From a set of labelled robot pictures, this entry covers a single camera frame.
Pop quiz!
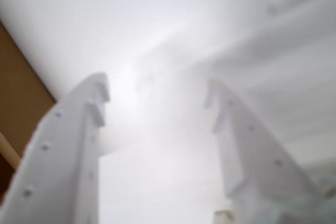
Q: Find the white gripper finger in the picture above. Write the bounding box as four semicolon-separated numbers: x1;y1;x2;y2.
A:
0;71;111;224

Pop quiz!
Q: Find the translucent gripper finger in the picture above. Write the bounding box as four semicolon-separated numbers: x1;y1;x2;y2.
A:
203;78;316;224

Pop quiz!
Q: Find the brown cardboard box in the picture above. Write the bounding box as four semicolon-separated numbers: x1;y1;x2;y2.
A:
0;20;58;201

